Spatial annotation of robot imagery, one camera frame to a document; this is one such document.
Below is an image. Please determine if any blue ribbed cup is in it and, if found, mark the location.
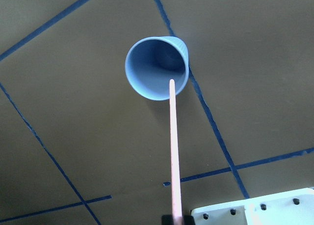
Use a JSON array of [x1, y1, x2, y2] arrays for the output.
[[125, 36, 189, 101]]

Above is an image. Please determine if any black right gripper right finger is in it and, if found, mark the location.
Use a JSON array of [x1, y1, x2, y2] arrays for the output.
[[183, 215, 195, 225]]

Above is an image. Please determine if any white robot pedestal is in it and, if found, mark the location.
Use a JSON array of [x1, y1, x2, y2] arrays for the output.
[[191, 188, 314, 225]]

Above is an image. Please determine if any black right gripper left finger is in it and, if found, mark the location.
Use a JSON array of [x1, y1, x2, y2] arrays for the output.
[[161, 215, 173, 225]]

